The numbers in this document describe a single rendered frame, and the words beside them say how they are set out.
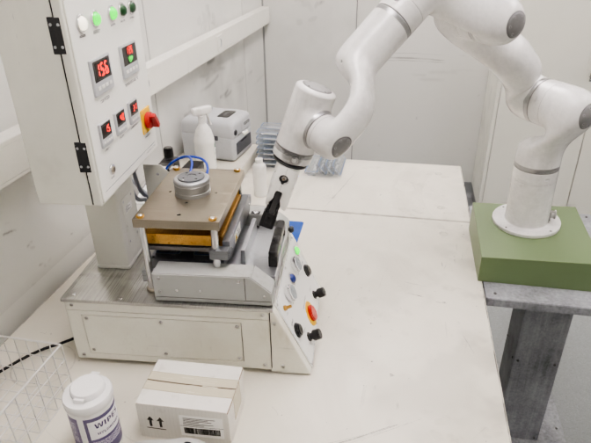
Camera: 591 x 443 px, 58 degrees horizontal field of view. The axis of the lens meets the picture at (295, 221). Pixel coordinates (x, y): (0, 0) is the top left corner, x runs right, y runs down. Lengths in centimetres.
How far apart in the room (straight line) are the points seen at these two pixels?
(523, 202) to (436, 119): 210
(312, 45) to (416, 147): 96
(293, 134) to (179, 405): 56
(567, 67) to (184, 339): 259
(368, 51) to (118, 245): 69
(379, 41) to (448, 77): 253
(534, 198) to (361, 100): 75
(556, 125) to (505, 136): 182
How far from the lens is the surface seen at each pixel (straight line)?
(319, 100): 105
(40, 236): 159
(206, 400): 108
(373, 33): 111
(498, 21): 121
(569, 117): 149
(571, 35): 324
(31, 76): 107
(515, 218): 168
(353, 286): 151
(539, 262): 158
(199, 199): 118
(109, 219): 126
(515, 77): 141
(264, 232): 131
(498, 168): 338
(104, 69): 111
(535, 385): 204
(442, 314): 144
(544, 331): 189
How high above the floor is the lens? 161
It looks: 28 degrees down
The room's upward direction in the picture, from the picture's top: 1 degrees counter-clockwise
